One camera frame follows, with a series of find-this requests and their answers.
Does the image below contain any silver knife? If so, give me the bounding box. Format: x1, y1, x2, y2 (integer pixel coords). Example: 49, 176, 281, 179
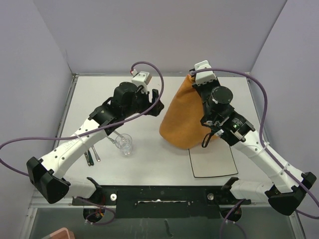
112, 131, 129, 144

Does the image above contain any green handled utensil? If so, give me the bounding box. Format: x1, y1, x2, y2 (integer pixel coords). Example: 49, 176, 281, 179
84, 150, 94, 166

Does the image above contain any orange cloth placemat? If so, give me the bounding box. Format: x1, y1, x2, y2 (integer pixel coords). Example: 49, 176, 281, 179
159, 75, 210, 149

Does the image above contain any pink box corner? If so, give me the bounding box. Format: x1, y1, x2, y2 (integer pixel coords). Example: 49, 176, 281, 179
49, 228, 75, 239

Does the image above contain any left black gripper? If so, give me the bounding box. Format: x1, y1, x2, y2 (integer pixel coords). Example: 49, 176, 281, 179
123, 86, 163, 118

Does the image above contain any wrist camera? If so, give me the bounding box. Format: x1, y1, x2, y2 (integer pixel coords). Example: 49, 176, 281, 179
194, 60, 217, 85
131, 69, 152, 89

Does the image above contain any clear plastic cup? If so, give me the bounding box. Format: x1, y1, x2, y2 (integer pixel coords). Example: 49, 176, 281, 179
115, 134, 133, 157

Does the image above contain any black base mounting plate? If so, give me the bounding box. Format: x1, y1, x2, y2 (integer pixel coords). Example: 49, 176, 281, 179
72, 186, 238, 219

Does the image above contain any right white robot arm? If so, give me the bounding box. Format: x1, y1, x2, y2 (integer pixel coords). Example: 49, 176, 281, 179
192, 80, 317, 216

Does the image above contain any silver fork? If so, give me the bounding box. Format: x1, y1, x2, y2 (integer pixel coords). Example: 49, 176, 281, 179
107, 136, 117, 144

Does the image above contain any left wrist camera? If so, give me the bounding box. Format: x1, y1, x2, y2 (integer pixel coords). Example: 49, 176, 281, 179
131, 69, 152, 89

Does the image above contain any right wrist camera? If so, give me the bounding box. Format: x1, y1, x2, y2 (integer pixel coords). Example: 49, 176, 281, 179
194, 60, 217, 85

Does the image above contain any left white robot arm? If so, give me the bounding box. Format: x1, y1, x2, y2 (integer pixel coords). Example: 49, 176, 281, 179
26, 82, 164, 205

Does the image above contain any white square plate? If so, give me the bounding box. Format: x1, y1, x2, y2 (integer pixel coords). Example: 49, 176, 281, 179
188, 139, 238, 178

